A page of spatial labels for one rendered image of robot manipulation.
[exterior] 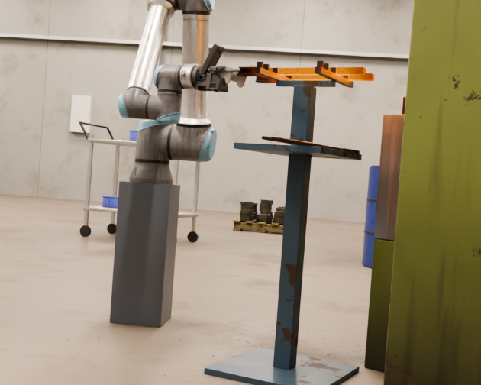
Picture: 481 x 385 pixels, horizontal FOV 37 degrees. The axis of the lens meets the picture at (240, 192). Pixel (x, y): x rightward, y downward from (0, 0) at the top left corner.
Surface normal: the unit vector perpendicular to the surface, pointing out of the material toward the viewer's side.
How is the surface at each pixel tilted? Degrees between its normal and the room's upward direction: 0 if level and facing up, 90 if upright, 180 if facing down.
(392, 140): 90
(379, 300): 90
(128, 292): 90
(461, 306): 90
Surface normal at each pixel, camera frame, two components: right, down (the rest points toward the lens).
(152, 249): -0.11, 0.01
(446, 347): -0.60, -0.03
